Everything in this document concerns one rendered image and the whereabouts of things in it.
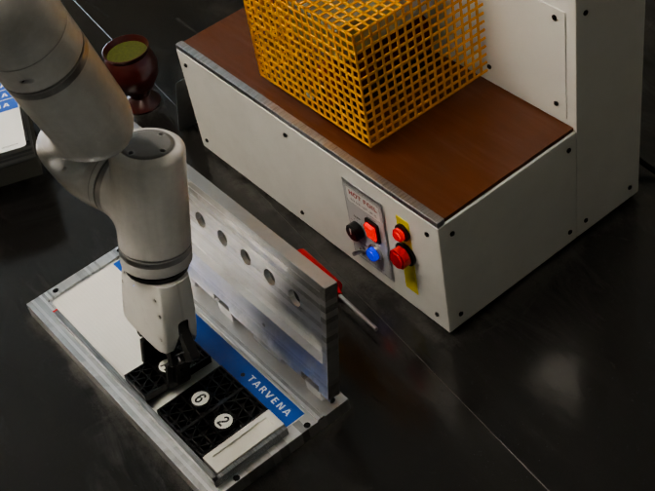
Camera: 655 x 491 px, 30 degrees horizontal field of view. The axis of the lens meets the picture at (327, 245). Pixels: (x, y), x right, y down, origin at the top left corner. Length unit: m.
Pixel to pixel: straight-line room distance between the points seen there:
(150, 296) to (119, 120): 0.27
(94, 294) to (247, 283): 0.26
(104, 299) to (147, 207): 0.35
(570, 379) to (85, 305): 0.65
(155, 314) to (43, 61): 0.41
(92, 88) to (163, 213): 0.22
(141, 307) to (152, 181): 0.20
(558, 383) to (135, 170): 0.56
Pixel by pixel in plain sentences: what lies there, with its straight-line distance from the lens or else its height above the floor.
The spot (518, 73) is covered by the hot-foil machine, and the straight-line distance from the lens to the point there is 1.55.
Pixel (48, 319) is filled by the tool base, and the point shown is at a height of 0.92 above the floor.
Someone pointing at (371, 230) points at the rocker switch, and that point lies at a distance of 1.52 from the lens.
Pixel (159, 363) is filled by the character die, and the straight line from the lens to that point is 1.55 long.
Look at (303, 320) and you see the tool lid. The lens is 1.43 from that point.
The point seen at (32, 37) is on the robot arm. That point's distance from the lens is 1.11.
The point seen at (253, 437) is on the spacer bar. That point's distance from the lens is 1.45.
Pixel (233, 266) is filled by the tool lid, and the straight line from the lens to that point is 1.53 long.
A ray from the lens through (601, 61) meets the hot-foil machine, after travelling 1.50.
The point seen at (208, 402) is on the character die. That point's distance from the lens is 1.49.
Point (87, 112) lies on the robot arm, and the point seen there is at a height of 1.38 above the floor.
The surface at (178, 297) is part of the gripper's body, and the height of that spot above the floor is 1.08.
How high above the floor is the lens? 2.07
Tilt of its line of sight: 44 degrees down
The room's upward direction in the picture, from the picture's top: 12 degrees counter-clockwise
